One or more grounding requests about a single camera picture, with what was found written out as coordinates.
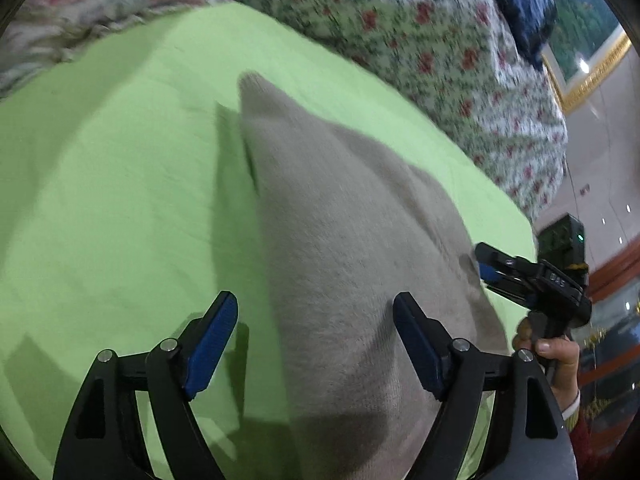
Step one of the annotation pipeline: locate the gold framed landscape picture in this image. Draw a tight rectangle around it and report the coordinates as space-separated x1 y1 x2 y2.
540 0 634 114

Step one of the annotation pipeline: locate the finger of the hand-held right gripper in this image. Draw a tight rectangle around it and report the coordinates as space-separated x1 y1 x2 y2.
478 262 532 307
474 242 537 275

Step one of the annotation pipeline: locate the red flowered quilt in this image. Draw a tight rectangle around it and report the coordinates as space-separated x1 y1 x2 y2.
220 0 572 222

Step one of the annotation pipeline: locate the pastel floral ruffled pillow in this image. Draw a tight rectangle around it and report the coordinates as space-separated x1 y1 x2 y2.
0 0 237 99

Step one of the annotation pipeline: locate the lime green bed sheet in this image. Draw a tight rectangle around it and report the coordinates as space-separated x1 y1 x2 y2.
0 2 539 480

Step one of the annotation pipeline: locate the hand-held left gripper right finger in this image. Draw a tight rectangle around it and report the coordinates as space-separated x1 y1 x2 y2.
393 292 579 480

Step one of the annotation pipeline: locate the beige knit sweater brown hem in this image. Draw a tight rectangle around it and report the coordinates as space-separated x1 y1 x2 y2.
237 72 512 480

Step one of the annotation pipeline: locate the person's right hand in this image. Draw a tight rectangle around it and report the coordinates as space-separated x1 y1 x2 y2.
512 320 582 412

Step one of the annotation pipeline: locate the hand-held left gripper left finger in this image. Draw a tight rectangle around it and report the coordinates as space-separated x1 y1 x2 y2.
52 290 239 480

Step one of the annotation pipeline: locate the dark blue cloth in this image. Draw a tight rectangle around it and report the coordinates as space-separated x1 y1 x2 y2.
465 0 559 67

